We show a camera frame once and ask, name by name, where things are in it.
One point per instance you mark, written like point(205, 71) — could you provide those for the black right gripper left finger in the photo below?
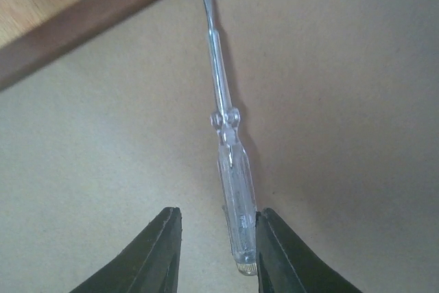
point(149, 263)

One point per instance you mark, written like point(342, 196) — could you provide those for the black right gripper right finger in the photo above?
point(286, 264)

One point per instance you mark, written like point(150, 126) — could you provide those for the clear handle screwdriver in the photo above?
point(233, 164)

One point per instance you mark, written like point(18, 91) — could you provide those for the brown wooden picture frame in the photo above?
point(62, 33)

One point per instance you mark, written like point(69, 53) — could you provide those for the brown frame backing board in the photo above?
point(339, 117)

